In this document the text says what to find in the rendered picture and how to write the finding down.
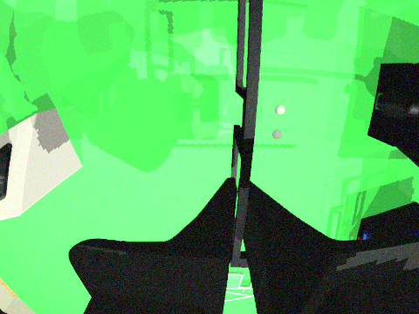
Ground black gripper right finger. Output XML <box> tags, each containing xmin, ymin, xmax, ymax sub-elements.
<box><xmin>242</xmin><ymin>182</ymin><xmax>419</xmax><ymax>314</ymax></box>

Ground black glasses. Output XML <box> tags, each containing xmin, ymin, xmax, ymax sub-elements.
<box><xmin>230</xmin><ymin>0</ymin><xmax>263</xmax><ymax>269</ymax></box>

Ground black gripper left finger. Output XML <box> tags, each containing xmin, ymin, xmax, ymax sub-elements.
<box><xmin>67</xmin><ymin>177</ymin><xmax>237</xmax><ymax>314</ymax></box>

